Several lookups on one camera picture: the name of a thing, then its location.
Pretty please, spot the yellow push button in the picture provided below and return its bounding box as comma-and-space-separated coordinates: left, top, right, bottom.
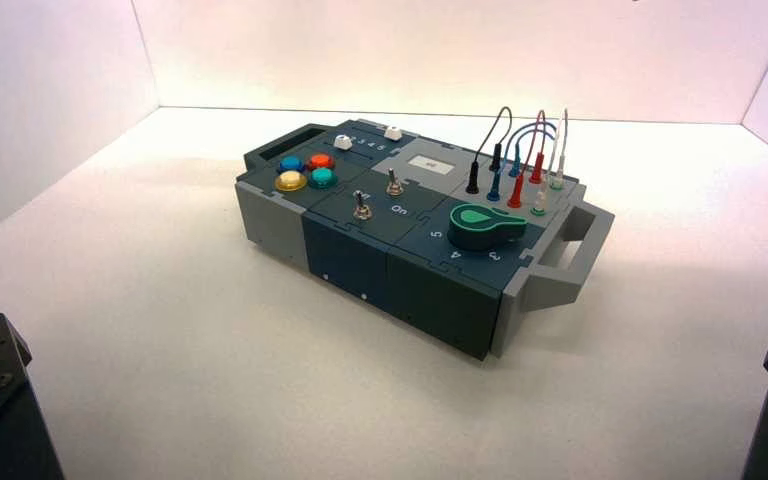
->
274, 170, 308, 193

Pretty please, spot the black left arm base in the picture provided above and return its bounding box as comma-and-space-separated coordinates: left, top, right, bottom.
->
0, 312, 66, 480

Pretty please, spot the teal push button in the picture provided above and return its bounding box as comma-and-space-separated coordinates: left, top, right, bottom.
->
307, 167, 340, 191

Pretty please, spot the grey and blue control box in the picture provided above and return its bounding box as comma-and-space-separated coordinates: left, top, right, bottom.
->
234, 119, 616, 362

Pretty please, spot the white display label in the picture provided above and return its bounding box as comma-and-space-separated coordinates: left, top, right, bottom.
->
407, 155, 456, 176

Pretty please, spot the green rotary knob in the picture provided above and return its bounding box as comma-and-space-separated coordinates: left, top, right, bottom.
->
448, 203, 528, 252

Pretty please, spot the black jumper cable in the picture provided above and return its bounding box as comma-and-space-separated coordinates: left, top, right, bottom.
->
465, 105, 513, 195

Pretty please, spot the blue jumper cable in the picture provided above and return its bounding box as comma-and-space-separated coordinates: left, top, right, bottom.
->
486, 122, 556, 203

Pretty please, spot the red jumper cable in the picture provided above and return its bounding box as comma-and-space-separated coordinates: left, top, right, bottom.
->
507, 109, 548, 209

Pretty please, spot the white jumper cable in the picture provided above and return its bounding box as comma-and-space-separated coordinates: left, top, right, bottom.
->
533, 107, 569, 212

